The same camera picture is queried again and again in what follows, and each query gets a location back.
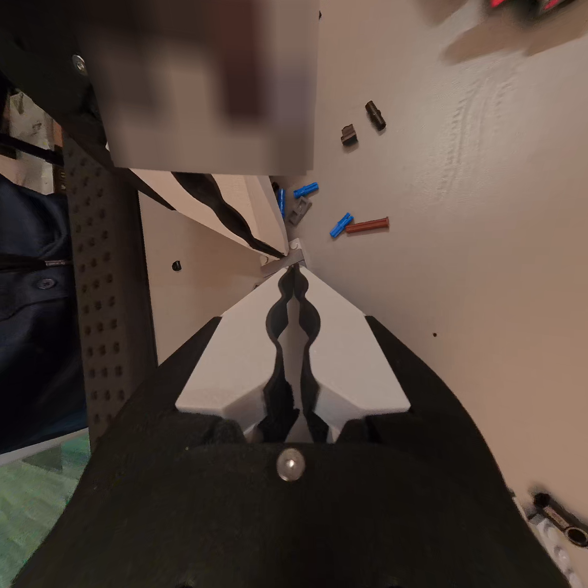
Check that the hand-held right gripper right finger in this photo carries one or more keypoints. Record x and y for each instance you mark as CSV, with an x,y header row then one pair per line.
x,y
358,367

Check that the grey lego car model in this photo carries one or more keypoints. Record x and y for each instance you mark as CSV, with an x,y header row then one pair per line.
x,y
546,3

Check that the brown lego axle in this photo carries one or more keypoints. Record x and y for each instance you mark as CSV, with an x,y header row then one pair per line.
x,y
367,225

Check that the dark grey wide lego tile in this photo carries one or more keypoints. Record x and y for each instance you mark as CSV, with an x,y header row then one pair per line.
x,y
280,265

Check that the pile of dark lego pieces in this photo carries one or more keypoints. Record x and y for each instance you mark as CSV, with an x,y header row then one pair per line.
x,y
556,514

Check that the group of small lego connectors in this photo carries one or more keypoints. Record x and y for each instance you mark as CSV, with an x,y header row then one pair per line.
x,y
305,189

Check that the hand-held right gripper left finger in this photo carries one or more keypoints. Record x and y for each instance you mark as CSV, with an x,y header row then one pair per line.
x,y
220,367

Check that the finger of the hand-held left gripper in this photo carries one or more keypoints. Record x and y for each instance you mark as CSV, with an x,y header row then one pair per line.
x,y
262,202
183,202

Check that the black perforated panel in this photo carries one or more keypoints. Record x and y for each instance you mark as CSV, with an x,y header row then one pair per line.
x,y
105,275

